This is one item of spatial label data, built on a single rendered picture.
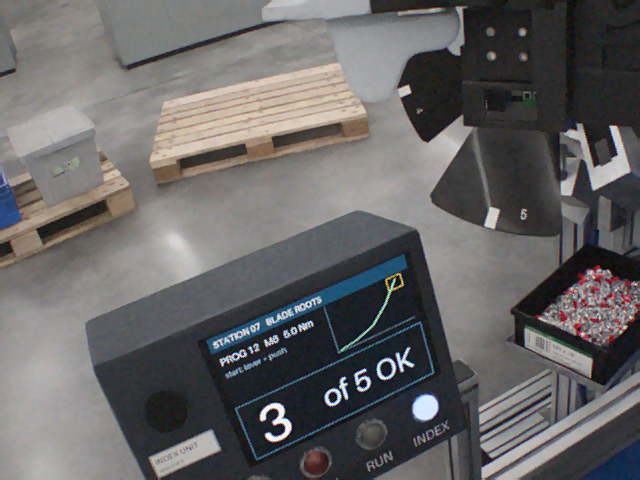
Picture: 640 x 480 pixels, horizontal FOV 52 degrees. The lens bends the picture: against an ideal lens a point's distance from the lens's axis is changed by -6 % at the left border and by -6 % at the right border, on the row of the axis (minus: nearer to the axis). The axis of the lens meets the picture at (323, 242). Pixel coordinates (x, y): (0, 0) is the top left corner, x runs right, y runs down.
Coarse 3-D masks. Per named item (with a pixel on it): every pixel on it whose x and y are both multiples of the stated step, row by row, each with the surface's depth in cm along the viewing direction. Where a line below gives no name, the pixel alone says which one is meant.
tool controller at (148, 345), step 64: (256, 256) 57; (320, 256) 53; (384, 256) 52; (128, 320) 52; (192, 320) 48; (256, 320) 49; (320, 320) 51; (384, 320) 53; (128, 384) 46; (192, 384) 48; (256, 384) 50; (320, 384) 52; (384, 384) 54; (448, 384) 56; (192, 448) 49; (384, 448) 55
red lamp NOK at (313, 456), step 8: (312, 448) 52; (320, 448) 52; (304, 456) 52; (312, 456) 52; (320, 456) 52; (328, 456) 53; (304, 464) 52; (312, 464) 52; (320, 464) 52; (328, 464) 53; (304, 472) 52; (312, 472) 52; (320, 472) 52
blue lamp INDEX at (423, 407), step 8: (424, 392) 55; (416, 400) 55; (424, 400) 55; (432, 400) 55; (416, 408) 55; (424, 408) 55; (432, 408) 55; (416, 416) 55; (424, 416) 55; (432, 416) 56
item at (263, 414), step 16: (288, 384) 51; (256, 400) 50; (272, 400) 50; (288, 400) 51; (240, 416) 50; (256, 416) 50; (272, 416) 51; (288, 416) 51; (304, 416) 52; (256, 432) 50; (272, 432) 51; (288, 432) 51; (304, 432) 52; (256, 448) 50; (272, 448) 51
